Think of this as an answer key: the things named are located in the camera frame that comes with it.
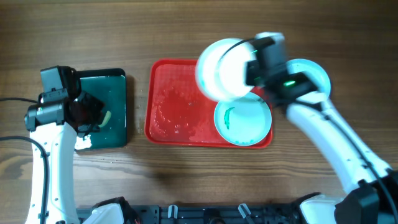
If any black water tray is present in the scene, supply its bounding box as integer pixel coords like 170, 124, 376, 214
75, 68, 127, 151

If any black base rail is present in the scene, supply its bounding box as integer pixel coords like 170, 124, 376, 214
73, 203, 312, 224

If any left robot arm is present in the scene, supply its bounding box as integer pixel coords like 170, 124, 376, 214
25, 89, 105, 223

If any light blue plate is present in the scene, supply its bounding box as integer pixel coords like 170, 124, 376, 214
287, 58, 331, 97
214, 92, 272, 147

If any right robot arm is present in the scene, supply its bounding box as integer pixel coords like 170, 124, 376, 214
244, 59, 397, 223

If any white plate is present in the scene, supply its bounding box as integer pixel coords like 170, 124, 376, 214
195, 38, 256, 101

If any green yellow sponge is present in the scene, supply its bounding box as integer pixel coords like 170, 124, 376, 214
98, 111, 112, 128

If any red plastic tray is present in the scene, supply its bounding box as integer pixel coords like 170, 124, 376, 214
144, 58, 274, 150

